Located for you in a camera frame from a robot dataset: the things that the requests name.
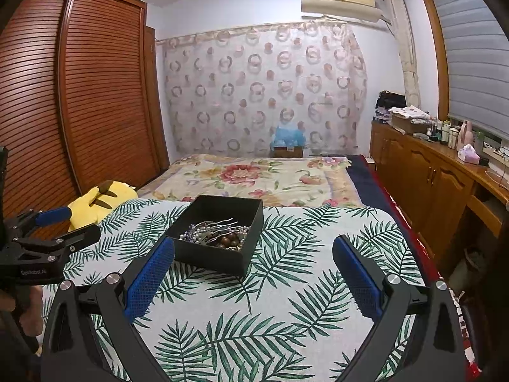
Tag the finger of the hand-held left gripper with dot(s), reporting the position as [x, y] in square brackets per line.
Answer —
[79, 235]
[51, 215]

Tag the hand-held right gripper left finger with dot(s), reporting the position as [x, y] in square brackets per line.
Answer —
[151, 274]

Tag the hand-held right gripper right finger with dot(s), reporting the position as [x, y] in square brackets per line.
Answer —
[358, 274]

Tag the black cardboard box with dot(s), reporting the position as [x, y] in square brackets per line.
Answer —
[214, 256]

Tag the silver blue hairpin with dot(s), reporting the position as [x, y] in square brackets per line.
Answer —
[216, 225]

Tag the person's left hand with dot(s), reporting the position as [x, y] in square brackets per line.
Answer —
[35, 310]

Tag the yellow plush toy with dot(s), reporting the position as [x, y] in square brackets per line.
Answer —
[103, 207]

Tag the green leaf print cloth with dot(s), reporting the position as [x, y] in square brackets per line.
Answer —
[298, 254]

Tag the red patterned blanket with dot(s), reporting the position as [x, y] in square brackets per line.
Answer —
[401, 223]

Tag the navy blanket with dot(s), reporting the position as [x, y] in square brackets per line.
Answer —
[362, 183]

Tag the wooden cabinet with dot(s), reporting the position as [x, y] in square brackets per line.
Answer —
[417, 175]

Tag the floral blanket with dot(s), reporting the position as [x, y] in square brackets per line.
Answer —
[238, 175]

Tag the wooden slatted wardrobe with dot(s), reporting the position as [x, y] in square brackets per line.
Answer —
[99, 87]

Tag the small cardboard box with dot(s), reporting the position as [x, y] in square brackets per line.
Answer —
[288, 152]

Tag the cardboard box with papers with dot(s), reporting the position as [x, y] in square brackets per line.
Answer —
[405, 121]

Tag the pink tissue box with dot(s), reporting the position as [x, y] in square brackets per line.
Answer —
[469, 155]

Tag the row of cosmetic bottles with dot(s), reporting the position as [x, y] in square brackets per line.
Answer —
[445, 133]

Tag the pile of dark clothes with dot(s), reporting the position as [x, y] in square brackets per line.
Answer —
[391, 103]

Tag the pink rabbit figurine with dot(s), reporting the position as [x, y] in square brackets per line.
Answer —
[466, 135]

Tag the narrow cream curtain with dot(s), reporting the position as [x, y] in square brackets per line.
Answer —
[407, 55]

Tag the grey window blind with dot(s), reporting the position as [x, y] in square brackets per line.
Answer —
[477, 47]

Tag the cream air conditioner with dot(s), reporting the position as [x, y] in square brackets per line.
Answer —
[338, 2]

